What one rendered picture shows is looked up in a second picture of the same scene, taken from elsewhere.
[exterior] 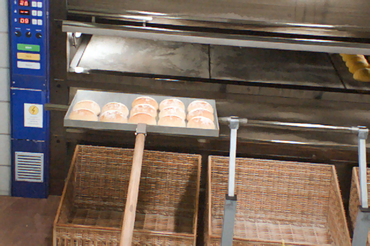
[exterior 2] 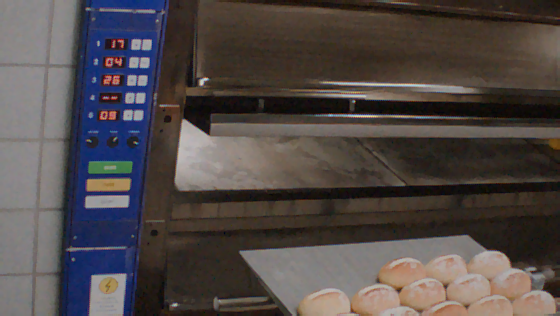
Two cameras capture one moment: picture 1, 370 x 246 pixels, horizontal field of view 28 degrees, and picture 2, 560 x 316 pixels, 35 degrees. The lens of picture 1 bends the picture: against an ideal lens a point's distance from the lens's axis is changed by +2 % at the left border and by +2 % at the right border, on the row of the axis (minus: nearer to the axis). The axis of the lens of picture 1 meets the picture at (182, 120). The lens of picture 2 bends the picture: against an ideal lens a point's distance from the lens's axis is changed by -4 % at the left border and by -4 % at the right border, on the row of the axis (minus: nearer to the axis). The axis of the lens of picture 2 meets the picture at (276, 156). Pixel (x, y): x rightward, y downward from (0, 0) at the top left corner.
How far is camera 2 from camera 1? 1.69 m
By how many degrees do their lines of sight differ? 23
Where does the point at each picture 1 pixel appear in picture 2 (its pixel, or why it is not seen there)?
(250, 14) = (498, 77)
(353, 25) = not seen: outside the picture
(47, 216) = not seen: outside the picture
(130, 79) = (287, 205)
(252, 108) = (469, 228)
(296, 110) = (526, 223)
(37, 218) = not seen: outside the picture
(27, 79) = (101, 229)
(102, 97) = (301, 265)
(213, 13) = (445, 78)
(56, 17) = (164, 101)
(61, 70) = (161, 203)
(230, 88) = (448, 202)
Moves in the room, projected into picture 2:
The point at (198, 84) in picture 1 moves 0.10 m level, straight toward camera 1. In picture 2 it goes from (400, 200) to (420, 220)
